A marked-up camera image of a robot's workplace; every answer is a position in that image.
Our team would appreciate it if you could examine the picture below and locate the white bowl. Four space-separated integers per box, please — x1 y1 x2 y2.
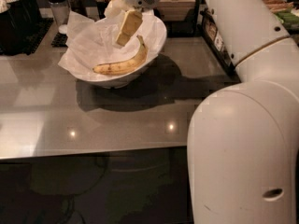
72 11 168 90

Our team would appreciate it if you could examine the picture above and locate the black wire condiment rack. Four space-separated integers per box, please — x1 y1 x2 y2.
197 0 299 78

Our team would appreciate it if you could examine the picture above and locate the yellow banana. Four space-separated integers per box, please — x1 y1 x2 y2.
93 35 148 76

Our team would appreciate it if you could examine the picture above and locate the black napkin holder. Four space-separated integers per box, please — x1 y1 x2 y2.
154 0 199 37

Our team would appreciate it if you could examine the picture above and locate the black round container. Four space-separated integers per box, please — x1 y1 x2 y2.
1 0 41 55

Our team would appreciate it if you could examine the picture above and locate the glass sugar shaker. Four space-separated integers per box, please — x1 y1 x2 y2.
48 0 70 35

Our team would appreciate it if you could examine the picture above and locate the small black rubber mat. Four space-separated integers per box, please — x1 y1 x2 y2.
51 33 67 48

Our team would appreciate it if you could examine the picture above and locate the white paper liner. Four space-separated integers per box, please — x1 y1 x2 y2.
57 8 156 82

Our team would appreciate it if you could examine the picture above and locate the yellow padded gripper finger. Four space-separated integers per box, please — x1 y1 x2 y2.
105 0 123 18
116 9 143 46

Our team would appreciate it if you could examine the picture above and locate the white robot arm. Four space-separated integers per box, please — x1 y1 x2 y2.
187 0 299 224

